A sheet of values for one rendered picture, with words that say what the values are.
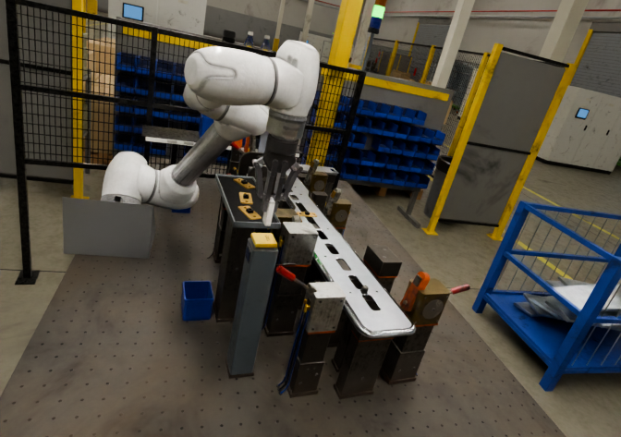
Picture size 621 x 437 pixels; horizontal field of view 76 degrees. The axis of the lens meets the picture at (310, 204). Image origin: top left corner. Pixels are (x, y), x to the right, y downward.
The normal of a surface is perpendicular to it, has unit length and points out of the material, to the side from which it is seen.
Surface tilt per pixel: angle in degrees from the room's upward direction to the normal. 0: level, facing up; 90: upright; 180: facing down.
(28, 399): 0
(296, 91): 92
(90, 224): 90
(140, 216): 90
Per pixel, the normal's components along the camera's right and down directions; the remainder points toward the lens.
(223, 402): 0.22, -0.90
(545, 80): 0.24, 0.42
